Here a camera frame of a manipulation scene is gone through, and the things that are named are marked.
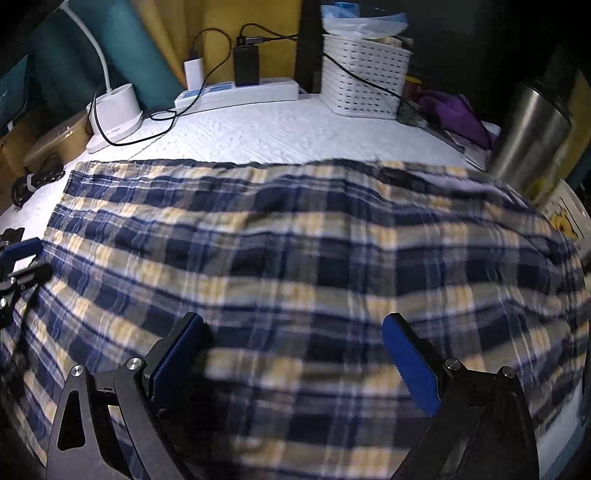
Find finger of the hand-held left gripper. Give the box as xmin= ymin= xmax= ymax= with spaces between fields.
xmin=0 ymin=262 xmax=53 ymax=326
xmin=0 ymin=237 xmax=43 ymax=268

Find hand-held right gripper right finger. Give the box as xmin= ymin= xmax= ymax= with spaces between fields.
xmin=382 ymin=312 xmax=541 ymax=480

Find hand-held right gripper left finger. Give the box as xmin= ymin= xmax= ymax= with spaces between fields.
xmin=45 ymin=312 xmax=214 ymax=480

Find blue plaid pants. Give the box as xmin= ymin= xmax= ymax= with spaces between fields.
xmin=0 ymin=157 xmax=591 ymax=480

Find white desk lamp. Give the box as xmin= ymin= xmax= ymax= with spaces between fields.
xmin=58 ymin=0 xmax=145 ymax=154

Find cream mug with bear print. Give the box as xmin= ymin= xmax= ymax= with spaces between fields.
xmin=540 ymin=180 xmax=591 ymax=259

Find teal curtain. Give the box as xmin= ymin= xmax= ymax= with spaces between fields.
xmin=28 ymin=0 xmax=183 ymax=112

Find white charger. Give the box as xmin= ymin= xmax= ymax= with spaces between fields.
xmin=185 ymin=58 xmax=205 ymax=90

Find white textured tablecloth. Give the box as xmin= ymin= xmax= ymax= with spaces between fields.
xmin=0 ymin=93 xmax=589 ymax=478

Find purple cloth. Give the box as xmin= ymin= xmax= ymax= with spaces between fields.
xmin=418 ymin=89 xmax=495 ymax=148

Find steel tumbler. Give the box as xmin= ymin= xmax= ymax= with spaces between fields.
xmin=487 ymin=44 xmax=578 ymax=185

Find white power strip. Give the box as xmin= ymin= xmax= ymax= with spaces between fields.
xmin=174 ymin=78 xmax=301 ymax=112

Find black charger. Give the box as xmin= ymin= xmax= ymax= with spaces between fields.
xmin=233 ymin=36 xmax=260 ymax=87

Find white perforated basket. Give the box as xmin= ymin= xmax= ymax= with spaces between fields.
xmin=321 ymin=34 xmax=413 ymax=121

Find dark window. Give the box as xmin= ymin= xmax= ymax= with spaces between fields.
xmin=295 ymin=0 xmax=591 ymax=93

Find blue tissue packet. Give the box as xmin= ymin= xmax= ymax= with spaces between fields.
xmin=321 ymin=2 xmax=409 ymax=38

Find black cable bundle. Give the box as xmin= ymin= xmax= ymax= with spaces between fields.
xmin=10 ymin=157 xmax=68 ymax=208

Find black lamp cable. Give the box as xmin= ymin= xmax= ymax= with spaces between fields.
xmin=92 ymin=90 xmax=178 ymax=147

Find black charger cable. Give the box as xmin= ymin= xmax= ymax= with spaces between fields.
xmin=238 ymin=25 xmax=402 ymax=100

